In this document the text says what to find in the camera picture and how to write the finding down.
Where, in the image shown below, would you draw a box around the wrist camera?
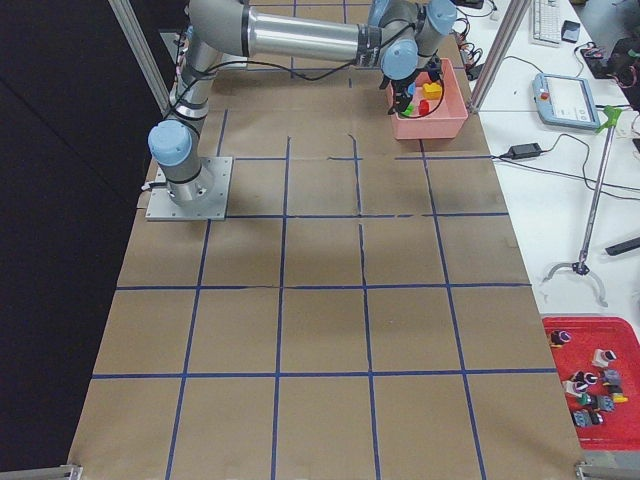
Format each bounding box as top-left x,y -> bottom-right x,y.
424,55 -> 443,83

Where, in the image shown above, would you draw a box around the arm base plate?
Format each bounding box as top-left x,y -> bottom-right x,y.
145,156 -> 233,221

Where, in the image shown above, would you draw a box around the white keyboard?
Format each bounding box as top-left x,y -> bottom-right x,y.
530,0 -> 561,48

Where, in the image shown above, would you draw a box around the green handled reacher grabber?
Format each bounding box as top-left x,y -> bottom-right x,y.
542,105 -> 622,308

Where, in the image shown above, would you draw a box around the yellow toy block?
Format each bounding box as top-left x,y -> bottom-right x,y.
421,82 -> 443,100

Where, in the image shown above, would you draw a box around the pink plastic box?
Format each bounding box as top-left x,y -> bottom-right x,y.
388,58 -> 468,140

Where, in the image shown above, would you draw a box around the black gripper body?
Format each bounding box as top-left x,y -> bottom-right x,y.
391,70 -> 418,95

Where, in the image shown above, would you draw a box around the red tray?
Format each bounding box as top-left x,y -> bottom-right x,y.
543,316 -> 639,450

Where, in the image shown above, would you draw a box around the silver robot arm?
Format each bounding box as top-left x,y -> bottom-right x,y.
148,1 -> 457,209

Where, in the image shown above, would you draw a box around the brown paper table cover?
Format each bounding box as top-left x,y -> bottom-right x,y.
69,56 -> 581,479

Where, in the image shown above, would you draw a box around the red toy block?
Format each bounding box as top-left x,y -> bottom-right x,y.
418,100 -> 430,116

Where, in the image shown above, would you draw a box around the aluminium frame post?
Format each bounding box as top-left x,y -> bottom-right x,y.
467,0 -> 530,113

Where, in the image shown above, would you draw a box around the teach pendant tablet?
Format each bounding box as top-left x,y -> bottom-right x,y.
532,73 -> 600,131

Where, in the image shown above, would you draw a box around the black power adapter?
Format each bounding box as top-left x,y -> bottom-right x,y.
506,143 -> 543,160

